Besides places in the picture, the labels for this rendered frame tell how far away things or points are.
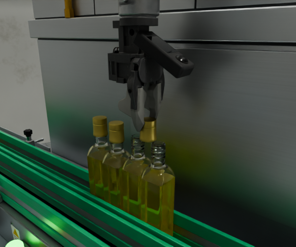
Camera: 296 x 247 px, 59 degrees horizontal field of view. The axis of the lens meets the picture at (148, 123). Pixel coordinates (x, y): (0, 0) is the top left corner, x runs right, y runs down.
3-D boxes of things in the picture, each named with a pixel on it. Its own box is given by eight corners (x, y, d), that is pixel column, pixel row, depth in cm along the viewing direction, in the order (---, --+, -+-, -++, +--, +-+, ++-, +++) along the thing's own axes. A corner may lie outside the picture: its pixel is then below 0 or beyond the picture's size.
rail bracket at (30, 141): (48, 158, 105) (44, 127, 101) (32, 164, 100) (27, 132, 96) (42, 156, 107) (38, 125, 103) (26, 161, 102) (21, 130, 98)
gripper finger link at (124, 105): (122, 126, 56) (125, 83, 54) (144, 133, 52) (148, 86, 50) (111, 128, 53) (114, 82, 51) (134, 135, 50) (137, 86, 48)
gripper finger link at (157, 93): (142, 116, 61) (138, 78, 57) (163, 121, 57) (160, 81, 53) (134, 122, 59) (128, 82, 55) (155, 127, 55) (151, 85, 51)
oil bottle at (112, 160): (135, 224, 68) (134, 149, 61) (120, 236, 64) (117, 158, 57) (120, 215, 72) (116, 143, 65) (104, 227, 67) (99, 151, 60)
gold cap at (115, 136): (127, 140, 60) (127, 122, 59) (116, 145, 58) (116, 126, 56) (116, 136, 62) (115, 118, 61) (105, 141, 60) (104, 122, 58)
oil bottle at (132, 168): (155, 233, 65) (155, 155, 58) (140, 247, 61) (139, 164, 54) (137, 223, 69) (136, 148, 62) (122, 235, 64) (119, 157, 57)
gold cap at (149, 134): (160, 138, 55) (160, 118, 54) (149, 143, 52) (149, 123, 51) (146, 134, 57) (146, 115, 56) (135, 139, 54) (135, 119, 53)
